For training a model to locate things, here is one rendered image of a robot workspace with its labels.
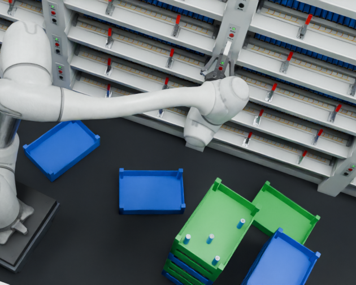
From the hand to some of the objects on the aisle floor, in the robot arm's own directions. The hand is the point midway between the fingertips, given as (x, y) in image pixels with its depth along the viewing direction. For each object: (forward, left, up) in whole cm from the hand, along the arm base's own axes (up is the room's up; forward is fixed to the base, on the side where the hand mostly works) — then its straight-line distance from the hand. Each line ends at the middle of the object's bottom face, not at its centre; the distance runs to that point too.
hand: (226, 50), depth 178 cm
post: (-12, +75, -76) cm, 108 cm away
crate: (-35, +8, -78) cm, 86 cm away
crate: (-42, +55, -76) cm, 102 cm away
